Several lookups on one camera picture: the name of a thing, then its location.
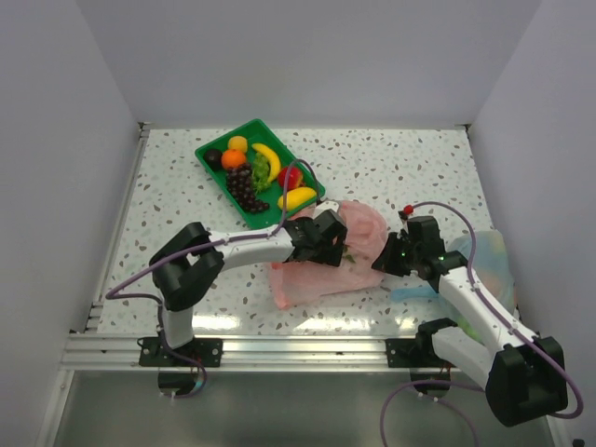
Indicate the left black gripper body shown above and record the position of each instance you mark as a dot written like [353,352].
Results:
[329,253]

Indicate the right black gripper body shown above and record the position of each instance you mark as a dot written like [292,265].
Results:
[400,256]

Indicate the pink plastic bag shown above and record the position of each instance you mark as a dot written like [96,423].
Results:
[302,283]

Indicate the yellow mango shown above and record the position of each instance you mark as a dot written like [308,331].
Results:
[296,198]

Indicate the red apple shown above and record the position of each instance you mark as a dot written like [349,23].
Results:
[291,178]

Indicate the green grape bunch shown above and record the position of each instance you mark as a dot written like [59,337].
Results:
[260,173]

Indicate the dark purple grape bunch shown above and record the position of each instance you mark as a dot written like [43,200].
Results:
[240,185]

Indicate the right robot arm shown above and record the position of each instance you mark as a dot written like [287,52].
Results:
[520,372]

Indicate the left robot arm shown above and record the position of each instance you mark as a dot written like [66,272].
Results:
[184,269]

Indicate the blue plastic bag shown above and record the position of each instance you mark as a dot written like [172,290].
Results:
[491,264]

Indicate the small yellow orange fruit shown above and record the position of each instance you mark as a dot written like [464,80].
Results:
[238,143]

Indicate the green plastic tray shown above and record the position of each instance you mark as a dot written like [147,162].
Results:
[257,131]

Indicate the yellow banana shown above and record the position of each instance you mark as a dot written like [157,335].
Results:
[264,152]

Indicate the dark purple plum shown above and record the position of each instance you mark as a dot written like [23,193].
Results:
[213,158]

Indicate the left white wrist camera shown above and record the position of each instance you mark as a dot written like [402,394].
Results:
[326,205]

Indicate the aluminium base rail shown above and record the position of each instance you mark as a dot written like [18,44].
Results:
[92,352]

